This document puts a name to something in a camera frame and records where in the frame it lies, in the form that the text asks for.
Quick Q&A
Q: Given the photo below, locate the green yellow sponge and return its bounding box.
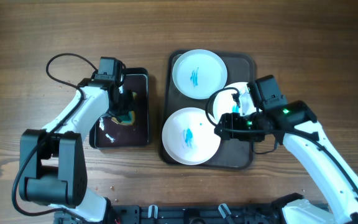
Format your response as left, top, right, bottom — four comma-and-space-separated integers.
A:
111, 92, 137, 126

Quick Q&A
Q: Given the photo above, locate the white plate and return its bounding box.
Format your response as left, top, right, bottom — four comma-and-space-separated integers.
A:
162, 107, 221, 166
213, 82, 257, 121
172, 49, 228, 100

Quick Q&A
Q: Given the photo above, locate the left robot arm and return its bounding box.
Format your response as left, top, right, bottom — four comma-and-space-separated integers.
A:
11, 78, 134, 223

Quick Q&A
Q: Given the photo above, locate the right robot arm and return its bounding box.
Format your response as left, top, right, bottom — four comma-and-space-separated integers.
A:
214, 101, 358, 223

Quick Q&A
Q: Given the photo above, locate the small black tray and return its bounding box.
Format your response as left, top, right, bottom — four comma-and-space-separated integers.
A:
89, 68, 150, 150

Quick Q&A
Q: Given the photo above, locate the large brown serving tray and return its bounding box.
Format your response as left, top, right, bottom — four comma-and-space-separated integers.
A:
162, 49, 256, 170

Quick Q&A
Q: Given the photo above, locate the white plate top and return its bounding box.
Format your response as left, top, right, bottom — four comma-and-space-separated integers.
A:
172, 49, 228, 100

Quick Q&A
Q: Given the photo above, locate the left black cable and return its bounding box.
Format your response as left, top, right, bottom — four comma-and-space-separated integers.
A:
11, 52, 99, 217

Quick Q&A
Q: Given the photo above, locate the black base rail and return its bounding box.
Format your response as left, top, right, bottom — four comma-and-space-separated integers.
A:
53, 203, 331, 224

